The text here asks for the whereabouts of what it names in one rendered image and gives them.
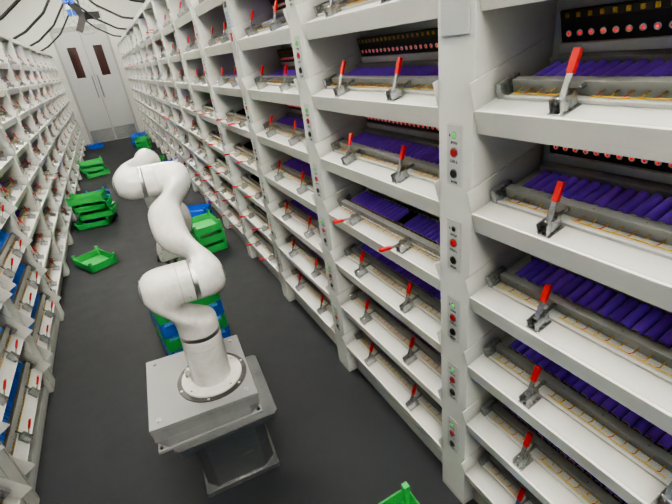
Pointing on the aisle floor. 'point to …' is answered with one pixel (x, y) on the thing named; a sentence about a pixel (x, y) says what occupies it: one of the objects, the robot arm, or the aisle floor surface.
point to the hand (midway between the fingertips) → (171, 263)
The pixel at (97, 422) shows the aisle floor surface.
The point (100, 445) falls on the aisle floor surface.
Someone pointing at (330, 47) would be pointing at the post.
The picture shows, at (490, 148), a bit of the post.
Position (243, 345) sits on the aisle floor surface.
